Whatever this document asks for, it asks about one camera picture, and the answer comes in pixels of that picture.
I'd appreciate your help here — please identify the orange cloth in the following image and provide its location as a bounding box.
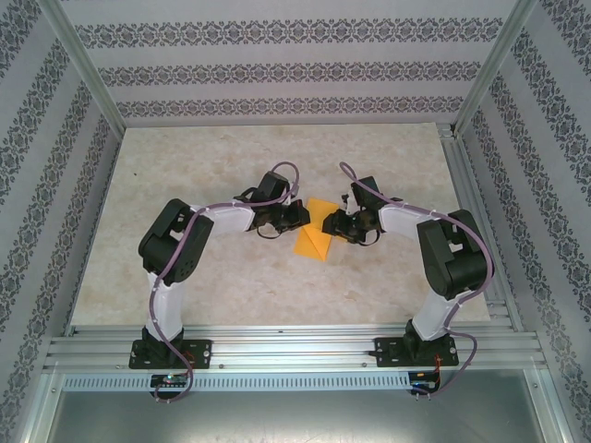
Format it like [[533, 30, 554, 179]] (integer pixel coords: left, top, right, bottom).
[[294, 197, 345, 262]]

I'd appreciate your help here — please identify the grey sheet metal panel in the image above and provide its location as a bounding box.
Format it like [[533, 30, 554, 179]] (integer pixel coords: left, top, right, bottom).
[[45, 389, 555, 443]]

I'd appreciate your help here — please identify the aluminium side rail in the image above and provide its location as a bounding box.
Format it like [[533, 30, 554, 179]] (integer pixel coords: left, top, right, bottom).
[[436, 123, 525, 333]]

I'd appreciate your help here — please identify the aluminium mounting rail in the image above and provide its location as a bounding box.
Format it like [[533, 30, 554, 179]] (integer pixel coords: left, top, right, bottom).
[[43, 322, 549, 373]]

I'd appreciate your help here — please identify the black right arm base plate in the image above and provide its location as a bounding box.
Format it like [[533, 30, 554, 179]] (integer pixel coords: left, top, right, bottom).
[[374, 336, 459, 368]]

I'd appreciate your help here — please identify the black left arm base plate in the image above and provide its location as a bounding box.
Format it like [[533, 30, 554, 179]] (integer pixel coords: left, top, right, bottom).
[[130, 339, 213, 370]]

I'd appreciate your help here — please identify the slotted grey cable duct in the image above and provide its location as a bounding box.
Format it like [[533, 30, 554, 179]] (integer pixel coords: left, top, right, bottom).
[[62, 372, 416, 393]]

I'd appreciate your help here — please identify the aluminium frame post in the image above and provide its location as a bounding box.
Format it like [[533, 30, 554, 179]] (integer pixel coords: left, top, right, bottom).
[[39, 0, 128, 135], [452, 0, 540, 139]]

